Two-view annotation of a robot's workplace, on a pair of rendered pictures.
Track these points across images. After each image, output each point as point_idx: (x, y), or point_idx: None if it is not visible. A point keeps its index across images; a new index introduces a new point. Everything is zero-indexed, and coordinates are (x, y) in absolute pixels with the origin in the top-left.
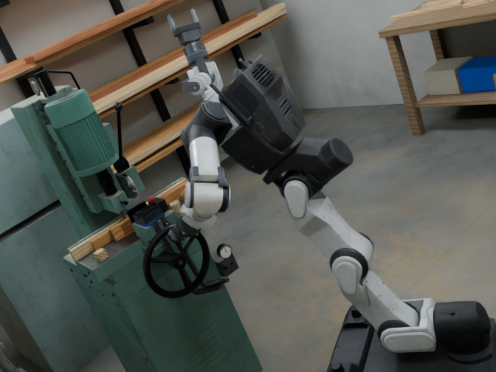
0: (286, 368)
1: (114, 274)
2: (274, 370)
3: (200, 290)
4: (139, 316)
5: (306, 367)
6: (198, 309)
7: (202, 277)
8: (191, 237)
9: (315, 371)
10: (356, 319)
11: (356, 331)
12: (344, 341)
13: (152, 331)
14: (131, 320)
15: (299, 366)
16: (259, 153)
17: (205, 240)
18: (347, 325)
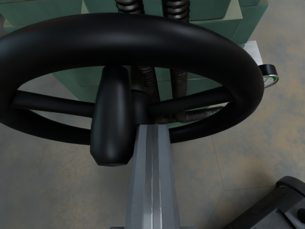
0: (207, 150)
1: (0, 7)
2: (199, 141)
3: (168, 121)
4: (74, 81)
5: (219, 166)
6: (166, 98)
7: (175, 142)
8: (218, 96)
9: (222, 177)
10: (297, 222)
11: (285, 228)
12: (265, 228)
13: (93, 97)
14: (59, 81)
15: (216, 158)
16: None
17: (248, 116)
18: (283, 214)
